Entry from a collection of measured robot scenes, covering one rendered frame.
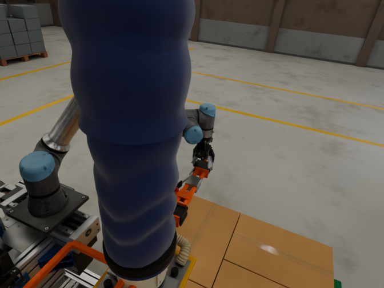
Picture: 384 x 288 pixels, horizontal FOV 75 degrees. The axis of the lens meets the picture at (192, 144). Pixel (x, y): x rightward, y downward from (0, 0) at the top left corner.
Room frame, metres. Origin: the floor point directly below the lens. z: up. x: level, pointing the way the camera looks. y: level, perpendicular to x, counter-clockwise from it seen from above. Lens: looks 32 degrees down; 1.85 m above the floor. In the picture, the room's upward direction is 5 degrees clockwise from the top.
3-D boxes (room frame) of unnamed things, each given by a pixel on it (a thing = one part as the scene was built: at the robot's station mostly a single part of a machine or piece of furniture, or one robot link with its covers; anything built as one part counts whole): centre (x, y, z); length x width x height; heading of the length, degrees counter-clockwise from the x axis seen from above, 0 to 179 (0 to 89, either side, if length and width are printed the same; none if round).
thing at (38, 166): (0.75, 0.58, 1.20); 0.13 x 0.12 x 0.14; 15
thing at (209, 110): (1.05, -0.05, 1.36); 0.09 x 0.08 x 0.11; 105
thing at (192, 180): (0.94, -0.02, 1.05); 0.07 x 0.07 x 0.04; 70
